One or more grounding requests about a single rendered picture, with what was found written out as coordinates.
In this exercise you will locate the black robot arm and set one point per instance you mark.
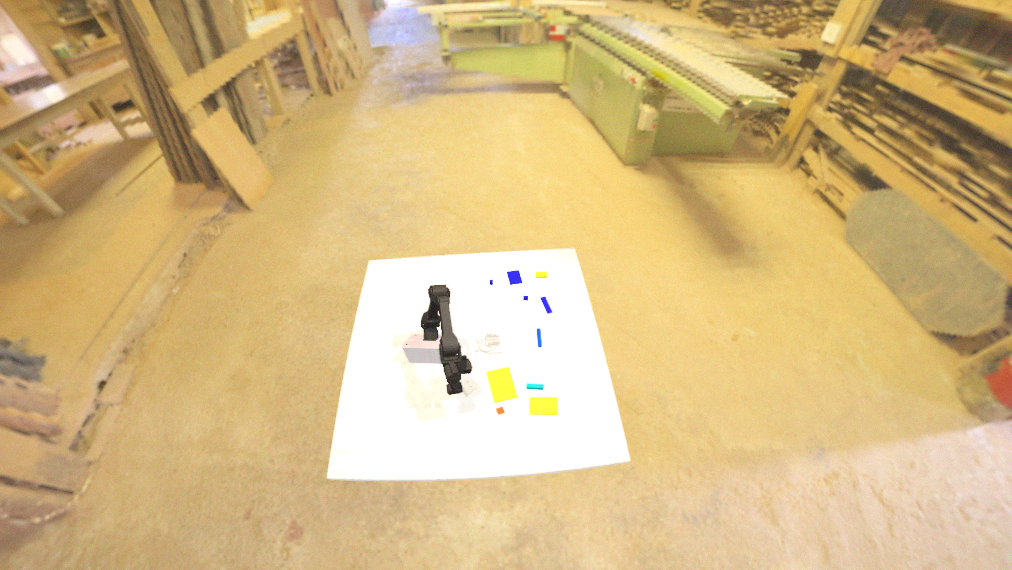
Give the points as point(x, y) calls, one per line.
point(449, 345)

